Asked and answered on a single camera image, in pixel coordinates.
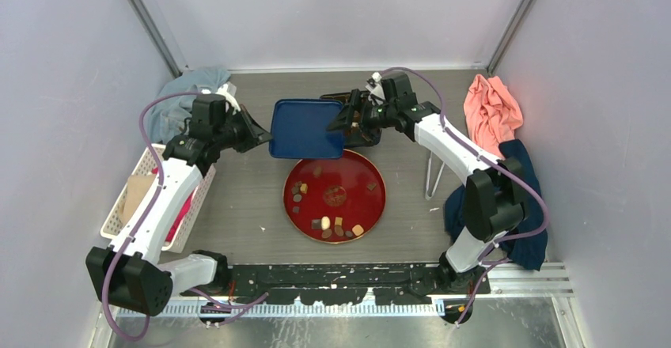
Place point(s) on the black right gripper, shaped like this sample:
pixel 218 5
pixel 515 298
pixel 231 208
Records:
pixel 340 123

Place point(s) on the red round tray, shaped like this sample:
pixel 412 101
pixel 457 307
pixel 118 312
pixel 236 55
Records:
pixel 350 191

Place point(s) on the magenta cloth in basket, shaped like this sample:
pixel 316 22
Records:
pixel 171 236

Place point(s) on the pink cloth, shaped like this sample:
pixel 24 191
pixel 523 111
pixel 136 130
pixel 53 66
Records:
pixel 492 114

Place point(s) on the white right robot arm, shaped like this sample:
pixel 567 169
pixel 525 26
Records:
pixel 495 202

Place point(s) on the white oval chocolate bottom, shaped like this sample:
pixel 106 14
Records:
pixel 325 223

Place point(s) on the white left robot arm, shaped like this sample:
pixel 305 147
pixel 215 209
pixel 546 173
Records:
pixel 127 273

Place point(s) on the blue box lid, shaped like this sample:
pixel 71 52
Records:
pixel 299 130

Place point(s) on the caramel cube chocolate bottom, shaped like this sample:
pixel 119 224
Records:
pixel 357 230

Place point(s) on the dark navy cloth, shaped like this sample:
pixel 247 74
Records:
pixel 528 252

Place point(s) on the light blue cloth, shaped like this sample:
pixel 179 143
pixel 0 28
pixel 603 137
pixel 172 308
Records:
pixel 166 119

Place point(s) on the blue chocolate box with dividers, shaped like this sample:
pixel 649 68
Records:
pixel 355 138

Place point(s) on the tan cloth in basket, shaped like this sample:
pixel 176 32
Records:
pixel 137 188

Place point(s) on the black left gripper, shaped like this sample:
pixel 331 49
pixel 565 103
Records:
pixel 255 134

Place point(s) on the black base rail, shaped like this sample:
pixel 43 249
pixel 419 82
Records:
pixel 344 284

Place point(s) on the metal tongs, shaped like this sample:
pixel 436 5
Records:
pixel 434 169

